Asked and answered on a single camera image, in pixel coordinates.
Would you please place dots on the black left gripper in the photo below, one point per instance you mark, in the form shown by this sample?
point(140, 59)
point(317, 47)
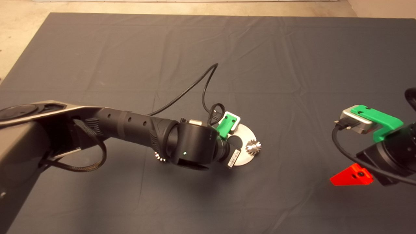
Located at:
point(233, 156)

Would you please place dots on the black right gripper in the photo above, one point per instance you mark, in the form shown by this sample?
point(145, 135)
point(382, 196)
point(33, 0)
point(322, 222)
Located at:
point(396, 155)

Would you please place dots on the larger steel gear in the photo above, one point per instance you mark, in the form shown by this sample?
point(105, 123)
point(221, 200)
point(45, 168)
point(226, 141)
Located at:
point(253, 148)
point(159, 157)

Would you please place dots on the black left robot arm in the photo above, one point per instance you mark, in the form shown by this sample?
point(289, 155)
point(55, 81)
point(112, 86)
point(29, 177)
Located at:
point(130, 125)

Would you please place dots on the round metal plate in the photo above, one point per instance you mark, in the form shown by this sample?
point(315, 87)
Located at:
point(245, 133)

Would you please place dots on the dark grey table cloth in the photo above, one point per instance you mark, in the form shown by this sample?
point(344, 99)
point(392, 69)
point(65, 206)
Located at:
point(292, 48)

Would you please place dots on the green left camera mount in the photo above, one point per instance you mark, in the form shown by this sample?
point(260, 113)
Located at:
point(226, 125)

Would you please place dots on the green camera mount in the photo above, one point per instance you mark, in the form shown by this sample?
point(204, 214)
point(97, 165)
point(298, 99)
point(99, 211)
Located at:
point(226, 125)
point(381, 118)

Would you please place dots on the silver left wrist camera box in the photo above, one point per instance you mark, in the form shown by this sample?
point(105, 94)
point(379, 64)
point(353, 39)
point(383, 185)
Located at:
point(238, 122)

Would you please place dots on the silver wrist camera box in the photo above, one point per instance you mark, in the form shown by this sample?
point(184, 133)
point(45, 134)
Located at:
point(238, 122)
point(346, 114)

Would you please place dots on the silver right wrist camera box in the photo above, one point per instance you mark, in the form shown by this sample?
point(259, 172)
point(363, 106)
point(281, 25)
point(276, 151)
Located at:
point(346, 114)

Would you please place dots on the green right camera mount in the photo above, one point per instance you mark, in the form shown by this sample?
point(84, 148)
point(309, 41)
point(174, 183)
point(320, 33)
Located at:
point(381, 118)

